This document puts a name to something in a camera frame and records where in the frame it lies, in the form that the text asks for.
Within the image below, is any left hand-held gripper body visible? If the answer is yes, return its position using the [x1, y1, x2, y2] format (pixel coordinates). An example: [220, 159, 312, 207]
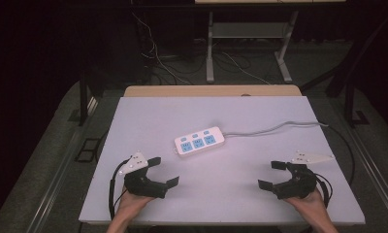
[117, 150, 169, 199]

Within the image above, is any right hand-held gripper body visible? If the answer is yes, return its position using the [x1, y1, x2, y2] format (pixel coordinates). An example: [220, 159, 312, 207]
[273, 150, 336, 200]

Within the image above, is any person's left hand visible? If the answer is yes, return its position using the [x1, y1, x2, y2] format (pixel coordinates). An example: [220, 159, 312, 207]
[114, 189, 155, 221]

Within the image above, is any person's right hand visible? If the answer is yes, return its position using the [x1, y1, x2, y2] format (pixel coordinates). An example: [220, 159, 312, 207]
[283, 188, 330, 225]

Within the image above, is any white and blue power strip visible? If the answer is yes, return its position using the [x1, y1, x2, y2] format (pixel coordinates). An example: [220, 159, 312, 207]
[174, 125, 226, 158]

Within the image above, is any wooden table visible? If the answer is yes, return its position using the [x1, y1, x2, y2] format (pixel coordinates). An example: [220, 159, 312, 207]
[123, 84, 303, 98]

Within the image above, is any black metal stand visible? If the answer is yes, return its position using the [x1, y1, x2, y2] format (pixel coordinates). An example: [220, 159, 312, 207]
[78, 72, 90, 127]
[342, 77, 372, 128]

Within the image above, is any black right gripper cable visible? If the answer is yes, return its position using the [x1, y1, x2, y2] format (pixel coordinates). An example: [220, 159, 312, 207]
[313, 172, 334, 209]

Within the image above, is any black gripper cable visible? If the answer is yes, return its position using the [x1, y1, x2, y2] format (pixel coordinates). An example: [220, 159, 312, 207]
[313, 172, 334, 209]
[108, 159, 132, 221]

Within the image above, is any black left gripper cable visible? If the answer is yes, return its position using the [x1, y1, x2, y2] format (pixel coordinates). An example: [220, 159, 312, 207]
[108, 159, 132, 221]

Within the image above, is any grey power strip cable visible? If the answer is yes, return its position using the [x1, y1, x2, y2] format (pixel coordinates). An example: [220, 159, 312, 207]
[222, 120, 330, 138]

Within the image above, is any long black cable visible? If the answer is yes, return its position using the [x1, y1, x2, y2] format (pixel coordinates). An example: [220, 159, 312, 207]
[317, 121, 357, 188]

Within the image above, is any black floor bracket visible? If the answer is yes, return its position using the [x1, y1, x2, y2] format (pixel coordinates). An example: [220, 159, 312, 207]
[74, 138, 102, 163]

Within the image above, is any white floor cable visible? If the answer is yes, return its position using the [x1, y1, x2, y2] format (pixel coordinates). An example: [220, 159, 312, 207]
[220, 50, 272, 86]
[131, 12, 191, 86]

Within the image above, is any grey metal table frame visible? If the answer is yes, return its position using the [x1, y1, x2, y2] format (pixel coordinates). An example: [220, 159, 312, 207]
[206, 10, 301, 84]

